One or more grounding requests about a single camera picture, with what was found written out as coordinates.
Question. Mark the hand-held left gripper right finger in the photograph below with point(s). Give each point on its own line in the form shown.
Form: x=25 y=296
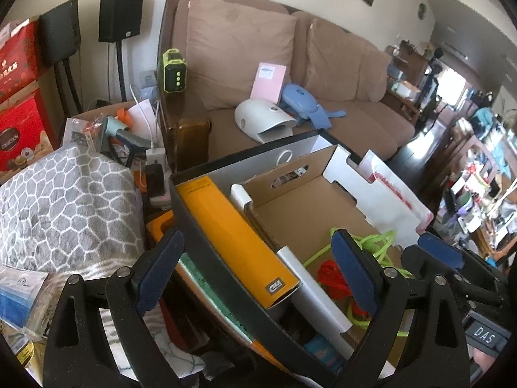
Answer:
x=355 y=275

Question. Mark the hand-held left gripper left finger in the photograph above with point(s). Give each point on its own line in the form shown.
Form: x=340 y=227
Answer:
x=161 y=270

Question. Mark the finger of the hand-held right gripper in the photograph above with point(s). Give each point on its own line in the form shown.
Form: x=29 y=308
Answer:
x=440 y=250
x=414 y=258

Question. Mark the orange plastic bin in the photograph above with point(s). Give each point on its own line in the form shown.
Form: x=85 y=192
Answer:
x=159 y=230

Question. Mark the white long box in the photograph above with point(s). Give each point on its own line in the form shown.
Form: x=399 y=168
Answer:
x=319 y=295

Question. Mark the teal folder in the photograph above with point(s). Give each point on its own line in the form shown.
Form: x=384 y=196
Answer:
x=214 y=295

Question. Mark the cluttered wooden table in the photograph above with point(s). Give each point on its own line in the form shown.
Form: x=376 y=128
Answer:
x=476 y=194

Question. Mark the white bag with red pouch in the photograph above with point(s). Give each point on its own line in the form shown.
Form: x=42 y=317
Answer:
x=396 y=186

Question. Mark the orange flat box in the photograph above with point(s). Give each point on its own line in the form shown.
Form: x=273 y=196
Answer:
x=234 y=234

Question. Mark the blue packet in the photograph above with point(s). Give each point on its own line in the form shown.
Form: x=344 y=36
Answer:
x=323 y=351

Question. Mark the black power adapter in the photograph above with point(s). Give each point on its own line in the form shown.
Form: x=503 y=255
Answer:
x=153 y=180

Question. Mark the grey patterned blanket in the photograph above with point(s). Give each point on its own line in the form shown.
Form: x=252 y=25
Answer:
x=68 y=202

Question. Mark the brown sofa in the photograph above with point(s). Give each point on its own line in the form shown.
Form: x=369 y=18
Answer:
x=363 y=125

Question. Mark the blue face mask pack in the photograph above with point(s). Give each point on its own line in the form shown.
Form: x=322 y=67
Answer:
x=16 y=303

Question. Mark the teal heat gun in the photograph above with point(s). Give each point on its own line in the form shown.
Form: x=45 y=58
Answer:
x=115 y=127

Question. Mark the cluttered cardboard box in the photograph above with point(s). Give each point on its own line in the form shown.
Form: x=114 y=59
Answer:
x=105 y=110

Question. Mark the white dome lamp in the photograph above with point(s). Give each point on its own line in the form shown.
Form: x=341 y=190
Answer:
x=258 y=115

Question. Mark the pale blue box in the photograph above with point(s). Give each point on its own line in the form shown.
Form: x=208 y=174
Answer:
x=147 y=85

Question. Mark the wooden cabinet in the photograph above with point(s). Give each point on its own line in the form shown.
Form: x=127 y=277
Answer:
x=408 y=64

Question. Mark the tan cushion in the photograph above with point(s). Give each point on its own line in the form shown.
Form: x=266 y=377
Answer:
x=375 y=72
x=238 y=48
x=331 y=60

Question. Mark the red gift box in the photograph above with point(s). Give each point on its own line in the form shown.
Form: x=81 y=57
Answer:
x=20 y=129

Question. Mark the pink box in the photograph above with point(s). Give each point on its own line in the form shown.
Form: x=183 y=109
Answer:
x=268 y=83

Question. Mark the red gift boxes stack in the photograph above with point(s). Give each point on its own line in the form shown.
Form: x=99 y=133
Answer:
x=18 y=60

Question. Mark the black speaker on stand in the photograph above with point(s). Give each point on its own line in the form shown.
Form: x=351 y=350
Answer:
x=121 y=16
x=58 y=32

